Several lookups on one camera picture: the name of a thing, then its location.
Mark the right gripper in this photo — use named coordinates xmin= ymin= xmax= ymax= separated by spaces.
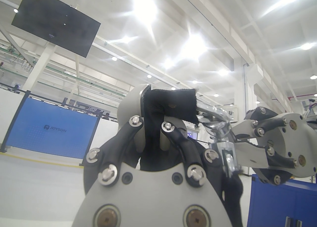
xmin=232 ymin=106 xmax=317 ymax=186

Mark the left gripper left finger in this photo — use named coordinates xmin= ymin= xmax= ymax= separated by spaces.
xmin=84 ymin=84 xmax=151 ymax=186

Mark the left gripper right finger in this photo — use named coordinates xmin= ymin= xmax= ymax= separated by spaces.
xmin=159 ymin=117 xmax=220 ymax=188

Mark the silver padlock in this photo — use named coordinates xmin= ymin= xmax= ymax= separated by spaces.
xmin=197 ymin=104 xmax=236 ymax=159

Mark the black fabric strap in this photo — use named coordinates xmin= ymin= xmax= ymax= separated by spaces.
xmin=139 ymin=88 xmax=201 ymax=172

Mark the silver key with black strap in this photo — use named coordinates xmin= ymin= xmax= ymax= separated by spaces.
xmin=217 ymin=153 xmax=246 ymax=227

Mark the blue partition panel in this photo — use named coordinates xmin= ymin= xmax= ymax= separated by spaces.
xmin=0 ymin=90 xmax=103 ymax=160

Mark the blue metal cabinet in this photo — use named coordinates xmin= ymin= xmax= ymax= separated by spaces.
xmin=247 ymin=174 xmax=317 ymax=227

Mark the black hanging monitor screen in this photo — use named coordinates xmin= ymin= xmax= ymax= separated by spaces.
xmin=11 ymin=0 xmax=101 ymax=58

